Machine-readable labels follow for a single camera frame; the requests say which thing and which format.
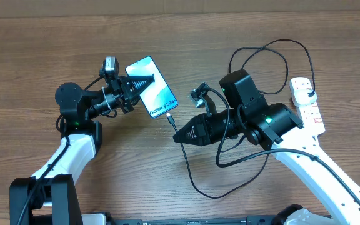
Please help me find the Samsung Galaxy smartphone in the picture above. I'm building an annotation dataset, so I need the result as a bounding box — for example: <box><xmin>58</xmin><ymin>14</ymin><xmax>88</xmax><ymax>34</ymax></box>
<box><xmin>125</xmin><ymin>56</ymin><xmax>178</xmax><ymax>118</ymax></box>

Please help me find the black USB charging cable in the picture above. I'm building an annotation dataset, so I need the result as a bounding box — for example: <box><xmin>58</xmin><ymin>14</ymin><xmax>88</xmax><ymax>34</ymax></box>
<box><xmin>166</xmin><ymin>39</ymin><xmax>318</xmax><ymax>199</ymax></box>

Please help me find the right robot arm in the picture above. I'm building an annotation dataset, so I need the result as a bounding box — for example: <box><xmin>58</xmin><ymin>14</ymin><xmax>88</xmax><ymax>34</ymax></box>
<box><xmin>173</xmin><ymin>69</ymin><xmax>360</xmax><ymax>224</ymax></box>

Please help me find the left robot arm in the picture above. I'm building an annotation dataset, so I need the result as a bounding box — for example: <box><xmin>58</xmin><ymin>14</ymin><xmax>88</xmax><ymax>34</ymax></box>
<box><xmin>9</xmin><ymin>74</ymin><xmax>155</xmax><ymax>224</ymax></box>

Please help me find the white charger adapter plug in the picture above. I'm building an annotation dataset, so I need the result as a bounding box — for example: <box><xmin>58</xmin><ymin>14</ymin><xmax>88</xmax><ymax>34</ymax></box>
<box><xmin>292</xmin><ymin>89</ymin><xmax>318</xmax><ymax>107</ymax></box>

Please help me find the white power strip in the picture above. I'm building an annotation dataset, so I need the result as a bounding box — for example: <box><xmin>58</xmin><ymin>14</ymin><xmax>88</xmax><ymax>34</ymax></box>
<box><xmin>289</xmin><ymin>77</ymin><xmax>325</xmax><ymax>139</ymax></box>

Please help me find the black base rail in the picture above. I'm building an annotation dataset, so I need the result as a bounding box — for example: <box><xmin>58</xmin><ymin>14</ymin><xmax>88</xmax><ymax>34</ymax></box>
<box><xmin>107</xmin><ymin>215</ymin><xmax>275</xmax><ymax>225</ymax></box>

